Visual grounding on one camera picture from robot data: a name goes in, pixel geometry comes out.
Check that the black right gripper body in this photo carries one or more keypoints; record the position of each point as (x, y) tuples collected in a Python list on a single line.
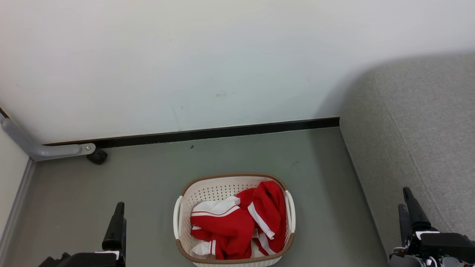
[(445, 246)]

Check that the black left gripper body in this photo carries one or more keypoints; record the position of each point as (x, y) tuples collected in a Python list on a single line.
[(89, 260)]

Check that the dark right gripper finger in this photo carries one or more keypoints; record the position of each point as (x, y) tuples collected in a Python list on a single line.
[(403, 222), (416, 213)]

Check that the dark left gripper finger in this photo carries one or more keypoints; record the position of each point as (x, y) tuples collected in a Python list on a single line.
[(114, 230), (124, 244)]

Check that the red jacket with white panel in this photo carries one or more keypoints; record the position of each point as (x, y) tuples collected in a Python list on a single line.
[(226, 230)]

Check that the grey fabric sofa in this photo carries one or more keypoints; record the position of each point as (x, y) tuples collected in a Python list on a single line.
[(408, 129)]

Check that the black caster wheel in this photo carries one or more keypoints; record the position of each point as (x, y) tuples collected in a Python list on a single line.
[(97, 156)]

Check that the grey side baseboard strip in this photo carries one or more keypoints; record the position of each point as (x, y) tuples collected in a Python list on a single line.
[(18, 207)]

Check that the white perforated laundry basket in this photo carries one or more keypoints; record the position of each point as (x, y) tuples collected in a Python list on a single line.
[(207, 193)]

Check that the grey metal stand leg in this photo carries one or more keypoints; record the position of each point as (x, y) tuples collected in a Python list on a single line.
[(44, 151)]

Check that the black wall baseboard strip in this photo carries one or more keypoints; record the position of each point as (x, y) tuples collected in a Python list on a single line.
[(222, 131)]

